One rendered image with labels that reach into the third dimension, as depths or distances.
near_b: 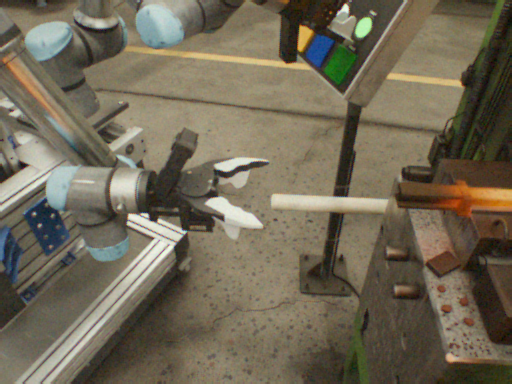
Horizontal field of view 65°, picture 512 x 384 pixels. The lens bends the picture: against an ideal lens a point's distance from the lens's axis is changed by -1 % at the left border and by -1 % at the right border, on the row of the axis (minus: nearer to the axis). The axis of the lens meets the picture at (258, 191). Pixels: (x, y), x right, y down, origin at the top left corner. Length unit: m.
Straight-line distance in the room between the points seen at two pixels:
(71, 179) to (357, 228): 1.52
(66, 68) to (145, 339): 1.00
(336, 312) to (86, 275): 0.96
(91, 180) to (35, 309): 0.98
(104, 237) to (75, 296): 0.85
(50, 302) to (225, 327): 0.63
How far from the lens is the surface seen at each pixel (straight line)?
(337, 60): 1.01
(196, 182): 0.64
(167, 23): 0.76
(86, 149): 0.79
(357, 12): 1.04
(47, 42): 1.17
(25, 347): 1.54
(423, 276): 0.68
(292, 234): 1.91
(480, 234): 0.65
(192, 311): 1.68
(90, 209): 0.70
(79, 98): 1.22
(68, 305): 1.57
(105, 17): 1.22
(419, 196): 0.65
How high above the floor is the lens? 1.42
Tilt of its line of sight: 42 degrees down
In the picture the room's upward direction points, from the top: straight up
